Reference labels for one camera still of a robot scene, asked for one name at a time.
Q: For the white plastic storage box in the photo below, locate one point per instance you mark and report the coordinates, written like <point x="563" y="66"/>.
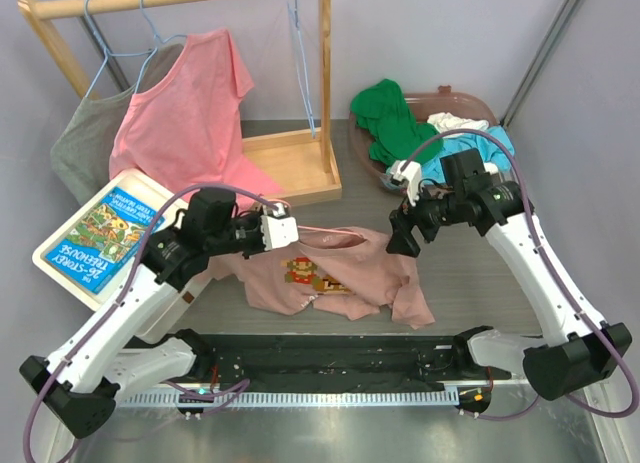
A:
<point x="133" y="182"/>

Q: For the light blue t shirt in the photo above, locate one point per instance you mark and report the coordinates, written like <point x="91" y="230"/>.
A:
<point x="392" y="145"/>

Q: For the grey t shirt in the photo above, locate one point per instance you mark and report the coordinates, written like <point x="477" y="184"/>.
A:
<point x="80" y="156"/>

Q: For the blue empty wire hanger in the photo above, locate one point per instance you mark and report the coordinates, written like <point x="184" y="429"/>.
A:
<point x="300" y="63"/>

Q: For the white slotted cable duct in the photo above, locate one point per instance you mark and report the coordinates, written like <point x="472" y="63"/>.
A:
<point x="171" y="398"/>

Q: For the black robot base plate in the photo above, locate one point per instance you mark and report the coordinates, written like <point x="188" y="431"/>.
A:
<point x="336" y="363"/>

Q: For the white cloth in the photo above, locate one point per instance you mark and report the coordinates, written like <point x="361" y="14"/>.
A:
<point x="445" y="121"/>

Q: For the wooden clothes rack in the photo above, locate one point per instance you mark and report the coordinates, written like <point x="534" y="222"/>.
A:
<point x="303" y="161"/>

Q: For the brown oval laundry basket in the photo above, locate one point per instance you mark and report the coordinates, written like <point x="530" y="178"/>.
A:
<point x="422" y="105"/>

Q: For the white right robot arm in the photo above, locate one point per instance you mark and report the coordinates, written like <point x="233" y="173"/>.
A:
<point x="577" y="347"/>

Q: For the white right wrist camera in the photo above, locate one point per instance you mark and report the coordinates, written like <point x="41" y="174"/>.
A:
<point x="407" y="174"/>

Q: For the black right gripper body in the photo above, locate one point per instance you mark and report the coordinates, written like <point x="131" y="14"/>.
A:
<point x="432" y="212"/>

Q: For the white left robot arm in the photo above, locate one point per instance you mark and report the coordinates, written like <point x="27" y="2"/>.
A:
<point x="81" y="383"/>

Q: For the bright pink t shirt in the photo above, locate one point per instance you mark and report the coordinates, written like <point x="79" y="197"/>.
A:
<point x="186" y="129"/>

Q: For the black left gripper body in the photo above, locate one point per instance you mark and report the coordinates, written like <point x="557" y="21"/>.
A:
<point x="246" y="234"/>

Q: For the green t shirt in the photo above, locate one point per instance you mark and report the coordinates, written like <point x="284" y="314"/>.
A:
<point x="383" y="111"/>

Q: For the blue treehouse book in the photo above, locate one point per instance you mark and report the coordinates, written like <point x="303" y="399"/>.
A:
<point x="101" y="242"/>

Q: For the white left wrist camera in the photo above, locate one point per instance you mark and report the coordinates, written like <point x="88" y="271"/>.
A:
<point x="278" y="227"/>

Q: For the dusty pink mario t shirt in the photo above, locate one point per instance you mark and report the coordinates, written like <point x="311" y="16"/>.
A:
<point x="345" y="272"/>

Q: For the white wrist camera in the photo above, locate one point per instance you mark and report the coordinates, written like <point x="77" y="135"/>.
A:
<point x="407" y="174"/>
<point x="278" y="227"/>

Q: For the blue hanger with grey shirt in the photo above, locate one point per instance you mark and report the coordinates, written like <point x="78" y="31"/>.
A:
<point x="110" y="59"/>

